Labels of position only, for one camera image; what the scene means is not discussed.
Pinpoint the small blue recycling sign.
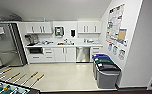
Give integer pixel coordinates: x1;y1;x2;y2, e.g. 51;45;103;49
107;43;113;52

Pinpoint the white wall cabinet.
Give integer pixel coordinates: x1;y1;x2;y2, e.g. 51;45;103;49
76;21;103;35
24;21;54;35

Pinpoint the chrome faucet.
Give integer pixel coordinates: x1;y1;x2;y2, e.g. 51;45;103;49
63;38;69;45

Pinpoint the small grey recycling sign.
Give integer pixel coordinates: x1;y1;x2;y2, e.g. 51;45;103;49
118;48;127;61

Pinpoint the grey bin with blue lid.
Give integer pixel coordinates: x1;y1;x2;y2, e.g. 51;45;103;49
92;53;111;80

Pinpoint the steel kitchen sink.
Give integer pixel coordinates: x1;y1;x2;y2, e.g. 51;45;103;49
57;42;75;46

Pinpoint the stainless steel dishwasher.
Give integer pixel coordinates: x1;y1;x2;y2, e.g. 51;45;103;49
75;46;92;64

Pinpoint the grey bin with black lid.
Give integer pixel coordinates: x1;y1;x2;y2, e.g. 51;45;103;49
95;63;123;90

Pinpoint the black soap dispenser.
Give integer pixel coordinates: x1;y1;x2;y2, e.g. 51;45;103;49
70;29;77;39

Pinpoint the black built-in microwave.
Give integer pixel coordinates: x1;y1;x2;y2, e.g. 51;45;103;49
27;47;45;55

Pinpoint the pale green bottle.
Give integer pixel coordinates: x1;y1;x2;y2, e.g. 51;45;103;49
42;17;47;24

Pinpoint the grey bin with green lid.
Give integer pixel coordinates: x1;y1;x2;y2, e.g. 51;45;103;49
93;57;115;84

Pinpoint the large printed wall poster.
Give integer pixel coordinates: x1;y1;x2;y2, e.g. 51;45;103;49
105;3;126;44

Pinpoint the white three-drawer stack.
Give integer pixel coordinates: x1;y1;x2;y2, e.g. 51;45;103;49
90;46;104;56
43;47;55;63

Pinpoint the white two-door base cabinet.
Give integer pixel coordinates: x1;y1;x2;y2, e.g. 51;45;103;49
53;46;77;63

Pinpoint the stainless steel refrigerator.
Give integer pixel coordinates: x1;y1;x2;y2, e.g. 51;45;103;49
0;22;28;68

